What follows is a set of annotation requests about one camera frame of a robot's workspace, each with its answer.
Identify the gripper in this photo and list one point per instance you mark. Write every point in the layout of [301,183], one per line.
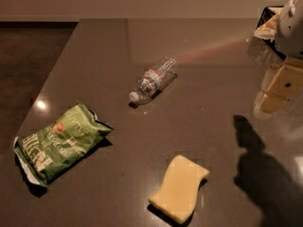
[292,32]

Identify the yellow sponge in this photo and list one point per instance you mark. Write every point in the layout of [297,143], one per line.
[177,195]

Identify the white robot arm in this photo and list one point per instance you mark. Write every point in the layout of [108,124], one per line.
[278,45]

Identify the clear plastic water bottle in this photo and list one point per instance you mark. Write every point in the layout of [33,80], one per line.
[154,80]

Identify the green chip bag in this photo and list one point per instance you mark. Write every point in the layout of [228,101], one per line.
[47,153]

